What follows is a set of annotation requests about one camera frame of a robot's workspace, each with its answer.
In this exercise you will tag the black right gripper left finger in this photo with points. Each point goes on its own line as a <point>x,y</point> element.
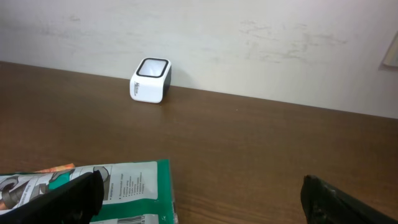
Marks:
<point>74,202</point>

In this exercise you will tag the green 3M gloves package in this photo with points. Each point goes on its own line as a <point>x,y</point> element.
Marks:
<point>134,192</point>

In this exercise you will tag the white barcode scanner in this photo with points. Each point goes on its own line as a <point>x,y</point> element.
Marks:
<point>151,80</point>

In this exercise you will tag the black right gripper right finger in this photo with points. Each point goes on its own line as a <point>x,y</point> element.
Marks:
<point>324,203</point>

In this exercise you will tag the small orange snack packet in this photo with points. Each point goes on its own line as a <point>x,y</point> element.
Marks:
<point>57,169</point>

